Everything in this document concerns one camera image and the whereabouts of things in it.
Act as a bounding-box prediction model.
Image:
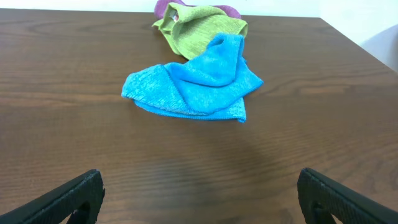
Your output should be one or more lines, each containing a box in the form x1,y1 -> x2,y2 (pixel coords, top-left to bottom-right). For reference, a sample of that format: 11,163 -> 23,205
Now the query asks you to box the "blue microfiber cloth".
121,33 -> 263,123

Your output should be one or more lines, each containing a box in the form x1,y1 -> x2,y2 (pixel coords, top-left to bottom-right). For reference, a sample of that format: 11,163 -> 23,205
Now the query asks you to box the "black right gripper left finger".
1,169 -> 105,224

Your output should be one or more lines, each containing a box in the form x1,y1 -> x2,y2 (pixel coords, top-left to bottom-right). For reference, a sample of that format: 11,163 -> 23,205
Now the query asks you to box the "crumpled green cloth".
153,2 -> 248,60

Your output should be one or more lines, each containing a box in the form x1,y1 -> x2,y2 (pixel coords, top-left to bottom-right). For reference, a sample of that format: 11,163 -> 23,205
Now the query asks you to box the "crumpled purple cloth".
154,0 -> 241,19

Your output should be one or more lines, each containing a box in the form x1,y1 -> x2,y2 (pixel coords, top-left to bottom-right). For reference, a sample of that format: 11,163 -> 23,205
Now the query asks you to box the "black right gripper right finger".
297,168 -> 397,224

